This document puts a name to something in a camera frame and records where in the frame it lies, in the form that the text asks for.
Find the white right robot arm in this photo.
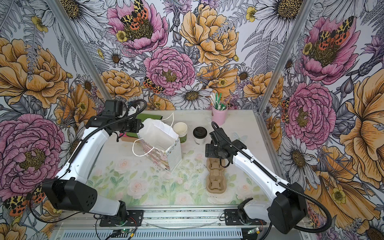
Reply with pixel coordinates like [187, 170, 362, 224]
[206, 122, 308, 234]

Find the aluminium right corner post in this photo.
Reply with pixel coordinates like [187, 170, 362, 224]
[257, 0, 316, 113]

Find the cartoon animal paper gift bag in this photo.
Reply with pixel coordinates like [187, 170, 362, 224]
[132, 118, 182, 173]

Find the white ventilated cable duct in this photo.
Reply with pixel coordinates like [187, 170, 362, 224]
[56, 228, 243, 240]

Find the aluminium front frame rail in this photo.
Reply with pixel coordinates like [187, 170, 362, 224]
[53, 205, 310, 229]

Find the stack of paper cups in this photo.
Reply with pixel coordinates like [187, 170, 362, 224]
[173, 122, 188, 144]

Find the black plastic cup lid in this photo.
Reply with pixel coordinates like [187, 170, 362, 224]
[193, 127, 208, 139]

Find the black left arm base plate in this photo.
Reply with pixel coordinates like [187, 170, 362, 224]
[99, 210, 144, 227]

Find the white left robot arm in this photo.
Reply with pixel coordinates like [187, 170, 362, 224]
[42, 100, 147, 222]

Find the aluminium corner post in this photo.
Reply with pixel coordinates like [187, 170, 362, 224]
[257, 0, 316, 113]
[47, 1, 113, 100]

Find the pink plastic straw cup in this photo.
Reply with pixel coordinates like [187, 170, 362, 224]
[212, 105, 228, 126]

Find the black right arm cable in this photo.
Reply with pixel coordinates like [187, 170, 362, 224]
[211, 121, 333, 234]

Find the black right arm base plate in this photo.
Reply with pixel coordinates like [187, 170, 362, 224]
[224, 209, 267, 226]

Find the brown pulp cup carrier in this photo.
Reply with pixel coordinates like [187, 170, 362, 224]
[206, 158, 227, 194]

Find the aluminium left corner post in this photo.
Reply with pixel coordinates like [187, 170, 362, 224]
[47, 1, 113, 100]

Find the white paper coffee cup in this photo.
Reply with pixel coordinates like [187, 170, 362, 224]
[194, 137, 206, 145]

